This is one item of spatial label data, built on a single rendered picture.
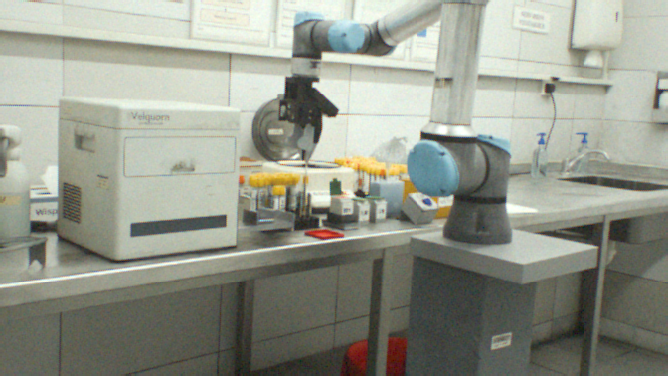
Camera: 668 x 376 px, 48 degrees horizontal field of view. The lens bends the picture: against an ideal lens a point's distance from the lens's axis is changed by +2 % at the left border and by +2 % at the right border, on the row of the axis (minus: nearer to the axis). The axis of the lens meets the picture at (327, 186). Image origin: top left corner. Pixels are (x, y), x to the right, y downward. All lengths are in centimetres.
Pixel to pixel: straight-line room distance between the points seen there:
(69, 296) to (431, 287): 76
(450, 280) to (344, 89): 118
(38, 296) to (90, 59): 89
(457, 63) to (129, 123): 64
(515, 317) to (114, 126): 93
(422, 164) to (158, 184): 53
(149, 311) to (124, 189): 90
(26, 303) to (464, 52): 92
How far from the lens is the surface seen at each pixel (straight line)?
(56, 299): 140
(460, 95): 149
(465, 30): 149
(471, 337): 161
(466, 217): 162
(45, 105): 205
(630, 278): 415
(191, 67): 224
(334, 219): 188
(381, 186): 203
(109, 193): 146
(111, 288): 142
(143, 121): 144
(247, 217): 167
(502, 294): 163
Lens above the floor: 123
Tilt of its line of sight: 8 degrees down
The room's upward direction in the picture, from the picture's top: 3 degrees clockwise
